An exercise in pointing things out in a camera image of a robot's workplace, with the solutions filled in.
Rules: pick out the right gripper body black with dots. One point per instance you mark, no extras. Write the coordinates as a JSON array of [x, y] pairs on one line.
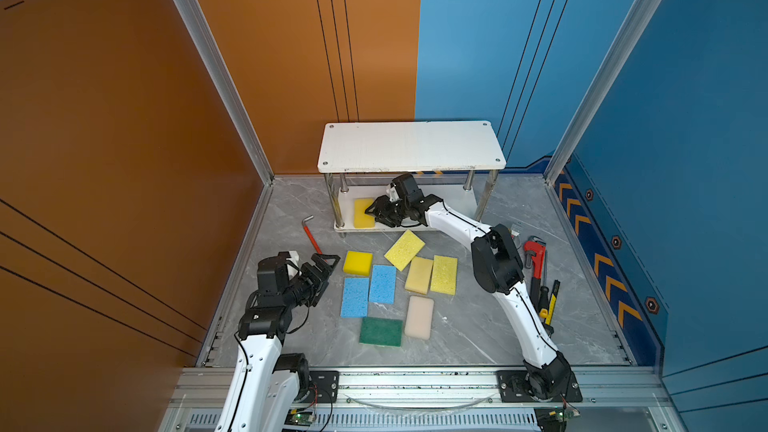
[[395, 210]]

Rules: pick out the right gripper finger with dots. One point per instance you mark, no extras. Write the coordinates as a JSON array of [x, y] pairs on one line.
[[386, 218], [381, 205]]

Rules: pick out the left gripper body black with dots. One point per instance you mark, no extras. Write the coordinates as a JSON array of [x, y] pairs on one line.
[[312, 279]]

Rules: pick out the long yellow foam sponge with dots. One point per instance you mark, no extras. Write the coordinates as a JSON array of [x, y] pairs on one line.
[[361, 219]]

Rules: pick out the yellow porous sponge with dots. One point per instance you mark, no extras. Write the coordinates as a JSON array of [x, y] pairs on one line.
[[444, 275], [404, 250]]

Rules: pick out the pale pink sponge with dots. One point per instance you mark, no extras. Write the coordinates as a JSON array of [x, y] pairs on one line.
[[418, 323]]

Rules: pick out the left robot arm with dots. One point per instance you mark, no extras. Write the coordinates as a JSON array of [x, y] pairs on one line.
[[266, 382]]

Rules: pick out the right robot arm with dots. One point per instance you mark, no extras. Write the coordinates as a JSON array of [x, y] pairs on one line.
[[497, 268]]

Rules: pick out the white two-tier shelf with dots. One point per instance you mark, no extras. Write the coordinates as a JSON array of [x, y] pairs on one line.
[[459, 161]]

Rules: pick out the red hex key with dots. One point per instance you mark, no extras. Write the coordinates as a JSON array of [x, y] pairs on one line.
[[305, 225]]

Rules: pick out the small thick yellow sponge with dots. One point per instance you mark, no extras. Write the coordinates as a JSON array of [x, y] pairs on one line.
[[358, 263]]

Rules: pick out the left blue sponge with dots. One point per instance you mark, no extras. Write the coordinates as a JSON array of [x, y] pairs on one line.
[[355, 297]]

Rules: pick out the blue sponge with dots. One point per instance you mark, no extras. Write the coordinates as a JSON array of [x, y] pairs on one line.
[[383, 284], [355, 297]]

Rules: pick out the yellow porous sponge tilted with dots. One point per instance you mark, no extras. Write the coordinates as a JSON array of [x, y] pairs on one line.
[[404, 250]]

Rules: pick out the right blue sponge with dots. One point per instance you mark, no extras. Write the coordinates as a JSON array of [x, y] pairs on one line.
[[383, 284]]

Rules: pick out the green scouring pad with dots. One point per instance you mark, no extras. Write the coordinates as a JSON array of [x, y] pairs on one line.
[[381, 332]]

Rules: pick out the cream yellow sponge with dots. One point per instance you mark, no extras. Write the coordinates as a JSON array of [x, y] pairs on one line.
[[419, 275]]

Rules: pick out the round metal foot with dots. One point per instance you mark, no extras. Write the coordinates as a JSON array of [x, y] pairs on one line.
[[516, 230]]

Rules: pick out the red pipe wrench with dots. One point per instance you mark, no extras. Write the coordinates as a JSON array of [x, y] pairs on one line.
[[535, 258]]

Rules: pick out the left circuit board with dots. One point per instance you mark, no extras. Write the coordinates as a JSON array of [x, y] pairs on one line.
[[300, 418]]

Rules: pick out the circuit board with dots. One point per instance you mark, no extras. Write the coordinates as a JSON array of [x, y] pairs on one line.
[[300, 418], [555, 419]]

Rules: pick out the yellow black screwdriver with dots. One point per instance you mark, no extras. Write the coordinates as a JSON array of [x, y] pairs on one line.
[[552, 302]]

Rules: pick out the right circuit board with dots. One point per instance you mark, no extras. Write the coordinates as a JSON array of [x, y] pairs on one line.
[[555, 419]]

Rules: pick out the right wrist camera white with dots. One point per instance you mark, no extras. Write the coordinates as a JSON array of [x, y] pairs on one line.
[[392, 193]]

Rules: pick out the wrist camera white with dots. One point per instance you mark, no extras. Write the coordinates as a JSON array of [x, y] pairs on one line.
[[292, 262], [392, 193]]

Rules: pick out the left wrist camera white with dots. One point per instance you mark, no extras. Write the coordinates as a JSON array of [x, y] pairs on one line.
[[292, 262]]

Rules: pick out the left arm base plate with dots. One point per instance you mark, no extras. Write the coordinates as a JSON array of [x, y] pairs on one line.
[[318, 386]]

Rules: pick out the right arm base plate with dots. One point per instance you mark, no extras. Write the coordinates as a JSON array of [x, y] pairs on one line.
[[520, 386]]

